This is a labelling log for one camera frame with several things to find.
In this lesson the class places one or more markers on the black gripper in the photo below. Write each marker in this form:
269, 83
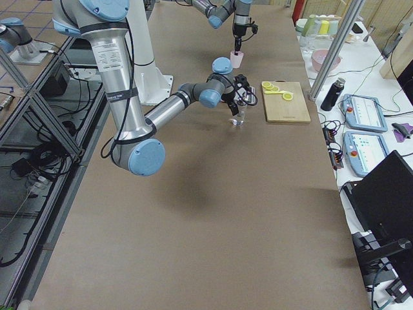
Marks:
230, 99
239, 30

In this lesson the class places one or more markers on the clear glass sauce bottle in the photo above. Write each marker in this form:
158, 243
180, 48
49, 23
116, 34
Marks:
239, 118

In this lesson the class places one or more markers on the pink plastic cup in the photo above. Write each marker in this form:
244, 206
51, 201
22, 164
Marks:
236, 58

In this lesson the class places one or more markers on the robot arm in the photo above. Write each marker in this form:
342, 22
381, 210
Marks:
217, 15
107, 26

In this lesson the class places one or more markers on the silver kitchen scale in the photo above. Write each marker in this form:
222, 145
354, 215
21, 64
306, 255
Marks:
246, 96

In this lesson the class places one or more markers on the green plastic cup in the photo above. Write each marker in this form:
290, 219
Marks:
308, 25

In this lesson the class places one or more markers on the yellow cup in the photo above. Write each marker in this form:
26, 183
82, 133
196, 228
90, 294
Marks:
323, 29

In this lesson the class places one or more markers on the grey cup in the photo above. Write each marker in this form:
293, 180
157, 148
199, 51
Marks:
333, 27

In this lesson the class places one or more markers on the yellow plastic knife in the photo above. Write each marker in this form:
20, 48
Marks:
283, 92

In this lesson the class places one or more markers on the lemon slice far end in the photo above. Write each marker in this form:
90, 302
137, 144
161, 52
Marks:
288, 96

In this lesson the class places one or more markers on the wine glass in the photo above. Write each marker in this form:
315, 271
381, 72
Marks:
308, 43

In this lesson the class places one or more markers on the pink bowl with ice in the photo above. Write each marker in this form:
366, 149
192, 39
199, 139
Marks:
318, 57

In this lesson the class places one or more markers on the black water bottle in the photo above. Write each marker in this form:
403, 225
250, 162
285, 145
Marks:
332, 95

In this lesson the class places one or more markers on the far teach pendant tablet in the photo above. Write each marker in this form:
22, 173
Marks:
363, 113

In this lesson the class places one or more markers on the teach pendant tablet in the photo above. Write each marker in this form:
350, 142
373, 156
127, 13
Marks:
363, 113
364, 151

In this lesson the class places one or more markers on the near teach pendant tablet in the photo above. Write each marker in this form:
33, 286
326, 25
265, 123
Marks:
364, 151

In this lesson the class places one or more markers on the black monitor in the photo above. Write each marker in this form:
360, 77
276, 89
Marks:
382, 202

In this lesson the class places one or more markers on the lemon slice near handle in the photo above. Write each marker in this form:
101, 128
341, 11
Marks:
265, 84

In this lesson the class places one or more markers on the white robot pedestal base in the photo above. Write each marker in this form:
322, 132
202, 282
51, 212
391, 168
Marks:
153, 86

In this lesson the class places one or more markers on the aluminium frame post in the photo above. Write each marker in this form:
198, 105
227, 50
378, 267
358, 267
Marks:
345, 26

